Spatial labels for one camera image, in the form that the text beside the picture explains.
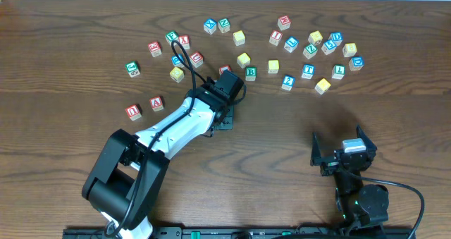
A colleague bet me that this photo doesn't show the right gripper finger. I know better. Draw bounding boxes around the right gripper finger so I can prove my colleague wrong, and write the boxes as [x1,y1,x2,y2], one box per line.
[356,125,377,158]
[310,133,322,166]

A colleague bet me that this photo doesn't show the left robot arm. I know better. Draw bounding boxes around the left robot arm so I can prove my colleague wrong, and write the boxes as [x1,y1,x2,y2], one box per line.
[82,71,245,238]

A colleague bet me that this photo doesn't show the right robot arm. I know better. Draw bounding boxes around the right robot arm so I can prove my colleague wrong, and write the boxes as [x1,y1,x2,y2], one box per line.
[310,126,389,235]

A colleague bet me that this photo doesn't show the red I block centre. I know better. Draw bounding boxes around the red I block centre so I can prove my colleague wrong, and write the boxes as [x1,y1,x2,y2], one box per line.
[218,65,231,75]

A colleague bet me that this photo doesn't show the red i block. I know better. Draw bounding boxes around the red i block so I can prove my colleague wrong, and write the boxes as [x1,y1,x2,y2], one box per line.
[269,30,283,46]
[218,65,231,75]

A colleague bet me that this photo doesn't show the green B block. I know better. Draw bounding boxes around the green B block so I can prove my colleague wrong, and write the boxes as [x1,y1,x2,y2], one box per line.
[245,67,257,81]

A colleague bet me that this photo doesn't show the red U block upper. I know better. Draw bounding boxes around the red U block upper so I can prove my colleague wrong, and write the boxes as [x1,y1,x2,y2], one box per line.
[190,51,204,68]

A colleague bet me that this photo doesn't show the red u block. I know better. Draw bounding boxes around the red u block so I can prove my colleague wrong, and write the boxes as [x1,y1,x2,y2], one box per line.
[125,104,142,121]
[190,51,204,68]

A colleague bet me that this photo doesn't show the yellow block near P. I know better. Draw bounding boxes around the yellow block near P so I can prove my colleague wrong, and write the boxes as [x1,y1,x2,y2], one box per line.
[170,67,185,83]

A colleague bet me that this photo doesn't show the blue P block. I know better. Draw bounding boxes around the blue P block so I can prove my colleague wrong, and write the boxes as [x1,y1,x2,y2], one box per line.
[171,54,185,68]

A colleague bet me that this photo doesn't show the yellow block top centre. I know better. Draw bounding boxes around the yellow block top centre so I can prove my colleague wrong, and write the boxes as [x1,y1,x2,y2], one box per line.
[233,30,246,46]

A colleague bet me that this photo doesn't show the yellow block right of B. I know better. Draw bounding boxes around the yellow block right of B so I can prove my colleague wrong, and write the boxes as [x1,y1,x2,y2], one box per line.
[268,59,280,74]

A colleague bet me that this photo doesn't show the red Y block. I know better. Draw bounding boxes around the red Y block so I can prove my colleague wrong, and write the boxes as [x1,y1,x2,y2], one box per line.
[178,35,190,50]

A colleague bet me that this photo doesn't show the blue 2 block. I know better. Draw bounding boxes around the blue 2 block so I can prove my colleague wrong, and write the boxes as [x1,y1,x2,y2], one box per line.
[281,75,295,91]

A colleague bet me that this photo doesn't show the blue X block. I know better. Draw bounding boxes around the blue X block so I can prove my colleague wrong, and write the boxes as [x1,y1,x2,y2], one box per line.
[203,18,217,35]

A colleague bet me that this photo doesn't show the green N block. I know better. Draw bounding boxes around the green N block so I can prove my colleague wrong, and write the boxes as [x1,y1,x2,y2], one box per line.
[218,18,230,33]

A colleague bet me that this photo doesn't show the red A block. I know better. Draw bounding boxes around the red A block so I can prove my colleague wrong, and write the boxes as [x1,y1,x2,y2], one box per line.
[149,96,164,111]

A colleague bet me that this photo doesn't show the yellow block lower right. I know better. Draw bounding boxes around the yellow block lower right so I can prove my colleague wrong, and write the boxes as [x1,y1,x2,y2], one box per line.
[314,78,331,94]

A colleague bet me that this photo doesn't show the red I block right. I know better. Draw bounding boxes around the red I block right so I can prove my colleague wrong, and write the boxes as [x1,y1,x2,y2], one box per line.
[269,30,283,46]

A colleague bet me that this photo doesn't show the green F block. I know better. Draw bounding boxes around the green F block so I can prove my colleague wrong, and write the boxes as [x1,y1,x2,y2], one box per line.
[165,30,179,45]

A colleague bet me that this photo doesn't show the blue L block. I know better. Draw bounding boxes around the blue L block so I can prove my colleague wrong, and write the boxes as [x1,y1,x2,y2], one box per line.
[284,36,299,53]

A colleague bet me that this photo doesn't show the red block upper left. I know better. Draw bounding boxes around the red block upper left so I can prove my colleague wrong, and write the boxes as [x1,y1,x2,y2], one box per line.
[148,42,162,57]

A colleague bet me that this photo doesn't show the green L block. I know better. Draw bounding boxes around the green L block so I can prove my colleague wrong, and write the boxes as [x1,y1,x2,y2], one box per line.
[331,64,346,80]

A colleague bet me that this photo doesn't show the blue D block right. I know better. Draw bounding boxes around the blue D block right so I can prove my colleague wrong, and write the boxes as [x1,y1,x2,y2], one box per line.
[349,56,364,71]

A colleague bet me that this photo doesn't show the blue d block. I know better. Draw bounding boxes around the blue d block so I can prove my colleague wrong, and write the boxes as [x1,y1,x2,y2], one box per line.
[349,56,364,71]
[328,32,343,47]

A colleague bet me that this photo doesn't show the blue T block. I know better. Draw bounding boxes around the blue T block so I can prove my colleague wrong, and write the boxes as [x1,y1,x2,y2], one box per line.
[301,64,315,80]

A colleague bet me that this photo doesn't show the red U block lower left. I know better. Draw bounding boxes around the red U block lower left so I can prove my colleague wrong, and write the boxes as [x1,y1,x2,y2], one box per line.
[125,104,142,121]

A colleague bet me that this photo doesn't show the red H block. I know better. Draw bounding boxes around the red H block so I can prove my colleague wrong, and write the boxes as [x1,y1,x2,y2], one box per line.
[278,16,291,31]

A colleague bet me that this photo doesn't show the green J block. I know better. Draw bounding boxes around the green J block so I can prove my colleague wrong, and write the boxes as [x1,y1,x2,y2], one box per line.
[125,61,140,78]

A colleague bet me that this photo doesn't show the green Z block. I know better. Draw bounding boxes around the green Z block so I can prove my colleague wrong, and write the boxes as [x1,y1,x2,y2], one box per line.
[303,44,318,59]

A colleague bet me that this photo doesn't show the yellow 8 block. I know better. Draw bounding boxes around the yellow 8 block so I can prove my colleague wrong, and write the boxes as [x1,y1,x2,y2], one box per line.
[342,43,357,58]

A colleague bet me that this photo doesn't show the yellow block upper right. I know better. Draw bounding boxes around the yellow block upper right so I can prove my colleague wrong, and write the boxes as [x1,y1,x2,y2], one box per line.
[308,30,323,46]

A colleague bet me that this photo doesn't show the blue 5 block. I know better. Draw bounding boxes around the blue 5 block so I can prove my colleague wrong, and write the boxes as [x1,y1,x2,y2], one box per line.
[321,40,337,55]

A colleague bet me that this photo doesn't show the blue D block upper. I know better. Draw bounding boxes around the blue D block upper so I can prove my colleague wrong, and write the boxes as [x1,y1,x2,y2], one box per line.
[328,32,343,47]

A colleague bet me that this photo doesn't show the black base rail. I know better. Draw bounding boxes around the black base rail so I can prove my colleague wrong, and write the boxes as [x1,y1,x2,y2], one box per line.
[62,225,413,239]

